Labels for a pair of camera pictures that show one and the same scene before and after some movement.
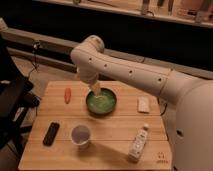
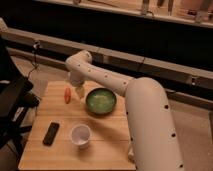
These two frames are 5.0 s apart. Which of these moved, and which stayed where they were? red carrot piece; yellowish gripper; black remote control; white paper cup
Moved: yellowish gripper
Stayed: black remote control; white paper cup; red carrot piece
